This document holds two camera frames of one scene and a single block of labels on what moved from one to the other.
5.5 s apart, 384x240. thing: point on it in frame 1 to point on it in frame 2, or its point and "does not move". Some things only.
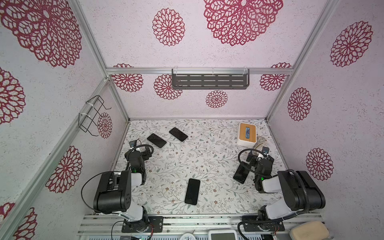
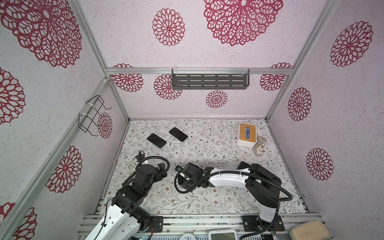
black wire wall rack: (94, 105) does not move
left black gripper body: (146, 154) to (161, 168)
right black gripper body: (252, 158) to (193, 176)
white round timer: (187, 236) does not move
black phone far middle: (178, 134) does not move
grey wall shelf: (210, 78) does not move
